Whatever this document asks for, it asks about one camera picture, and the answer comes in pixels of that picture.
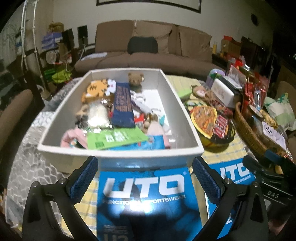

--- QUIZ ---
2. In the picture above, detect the wall picture frame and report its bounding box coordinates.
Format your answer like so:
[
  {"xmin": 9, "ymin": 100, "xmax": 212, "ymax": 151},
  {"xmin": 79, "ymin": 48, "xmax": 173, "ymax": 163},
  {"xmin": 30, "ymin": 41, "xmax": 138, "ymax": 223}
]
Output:
[{"xmin": 96, "ymin": 0, "xmax": 202, "ymax": 14}]

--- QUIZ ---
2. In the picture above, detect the instant noodle bowl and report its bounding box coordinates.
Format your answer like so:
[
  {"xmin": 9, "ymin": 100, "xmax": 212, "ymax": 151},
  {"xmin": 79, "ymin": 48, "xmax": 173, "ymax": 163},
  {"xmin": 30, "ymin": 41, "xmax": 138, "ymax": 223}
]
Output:
[{"xmin": 190, "ymin": 106, "xmax": 236, "ymax": 149}]

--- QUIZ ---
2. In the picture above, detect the purple cup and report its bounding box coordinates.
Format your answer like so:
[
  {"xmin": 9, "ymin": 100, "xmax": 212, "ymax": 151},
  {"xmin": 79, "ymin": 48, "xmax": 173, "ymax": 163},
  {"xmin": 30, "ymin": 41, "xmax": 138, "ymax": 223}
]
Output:
[{"xmin": 206, "ymin": 68, "xmax": 225, "ymax": 88}]

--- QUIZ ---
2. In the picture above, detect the brown sofa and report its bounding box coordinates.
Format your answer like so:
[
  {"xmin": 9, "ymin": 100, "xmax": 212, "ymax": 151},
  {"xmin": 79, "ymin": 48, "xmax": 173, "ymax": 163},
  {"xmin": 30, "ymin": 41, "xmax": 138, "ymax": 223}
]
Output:
[{"xmin": 75, "ymin": 20, "xmax": 218, "ymax": 80}]

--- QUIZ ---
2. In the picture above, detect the green packet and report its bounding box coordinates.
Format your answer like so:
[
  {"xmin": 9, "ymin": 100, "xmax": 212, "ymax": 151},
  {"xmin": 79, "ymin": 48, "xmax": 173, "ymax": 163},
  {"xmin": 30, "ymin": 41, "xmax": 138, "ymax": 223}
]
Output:
[{"xmin": 87, "ymin": 127, "xmax": 149, "ymax": 150}]

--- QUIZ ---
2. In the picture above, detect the black cushion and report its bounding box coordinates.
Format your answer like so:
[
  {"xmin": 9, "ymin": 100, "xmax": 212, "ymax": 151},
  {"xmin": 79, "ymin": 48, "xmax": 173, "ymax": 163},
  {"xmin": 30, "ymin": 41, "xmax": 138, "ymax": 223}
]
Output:
[{"xmin": 127, "ymin": 36, "xmax": 158, "ymax": 55}]

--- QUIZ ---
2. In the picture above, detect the small brown teddy bear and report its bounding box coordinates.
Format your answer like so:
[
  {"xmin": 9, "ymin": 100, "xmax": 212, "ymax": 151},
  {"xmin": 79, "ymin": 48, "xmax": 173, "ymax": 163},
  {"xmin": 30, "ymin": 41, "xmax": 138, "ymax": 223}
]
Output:
[{"xmin": 128, "ymin": 72, "xmax": 144, "ymax": 92}]

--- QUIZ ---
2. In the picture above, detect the wicker basket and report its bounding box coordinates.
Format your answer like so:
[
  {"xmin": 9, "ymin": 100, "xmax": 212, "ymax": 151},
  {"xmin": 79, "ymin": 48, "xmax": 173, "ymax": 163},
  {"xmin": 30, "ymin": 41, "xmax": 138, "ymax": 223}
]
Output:
[{"xmin": 234, "ymin": 102, "xmax": 286, "ymax": 158}]

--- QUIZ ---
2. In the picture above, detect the white floral case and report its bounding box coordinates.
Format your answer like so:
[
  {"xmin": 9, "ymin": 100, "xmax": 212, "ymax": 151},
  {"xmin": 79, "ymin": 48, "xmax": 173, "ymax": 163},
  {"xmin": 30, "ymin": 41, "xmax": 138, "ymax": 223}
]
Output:
[{"xmin": 211, "ymin": 78, "xmax": 235, "ymax": 108}]

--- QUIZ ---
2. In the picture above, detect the white storage box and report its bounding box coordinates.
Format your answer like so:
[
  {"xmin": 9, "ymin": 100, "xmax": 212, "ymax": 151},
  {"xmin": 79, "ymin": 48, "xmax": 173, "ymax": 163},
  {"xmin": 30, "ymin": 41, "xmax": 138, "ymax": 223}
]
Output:
[{"xmin": 38, "ymin": 68, "xmax": 204, "ymax": 173}]

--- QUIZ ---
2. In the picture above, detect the yellow checkered tablecloth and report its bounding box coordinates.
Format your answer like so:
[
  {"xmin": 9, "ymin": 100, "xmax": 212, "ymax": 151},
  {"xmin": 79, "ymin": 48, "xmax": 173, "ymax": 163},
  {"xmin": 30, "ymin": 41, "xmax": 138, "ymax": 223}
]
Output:
[{"xmin": 75, "ymin": 75, "xmax": 254, "ymax": 235}]

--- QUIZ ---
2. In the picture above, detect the white power adapter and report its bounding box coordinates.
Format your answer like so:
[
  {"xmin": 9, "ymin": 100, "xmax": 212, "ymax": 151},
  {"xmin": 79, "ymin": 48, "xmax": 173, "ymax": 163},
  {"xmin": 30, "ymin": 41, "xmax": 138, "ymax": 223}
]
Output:
[{"xmin": 262, "ymin": 121, "xmax": 287, "ymax": 151}]

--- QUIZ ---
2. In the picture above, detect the blue uto box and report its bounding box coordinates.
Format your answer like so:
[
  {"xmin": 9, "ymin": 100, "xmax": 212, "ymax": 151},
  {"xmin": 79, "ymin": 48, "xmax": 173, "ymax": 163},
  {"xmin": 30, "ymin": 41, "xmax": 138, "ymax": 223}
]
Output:
[
  {"xmin": 207, "ymin": 161, "xmax": 256, "ymax": 239},
  {"xmin": 96, "ymin": 167, "xmax": 202, "ymax": 240}
]

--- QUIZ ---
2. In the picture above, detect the orange tiger plush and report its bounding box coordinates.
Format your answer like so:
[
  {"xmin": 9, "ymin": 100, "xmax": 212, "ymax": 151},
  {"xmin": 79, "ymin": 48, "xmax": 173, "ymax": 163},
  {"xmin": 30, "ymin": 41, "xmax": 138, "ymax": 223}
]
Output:
[{"xmin": 81, "ymin": 79, "xmax": 108, "ymax": 104}]

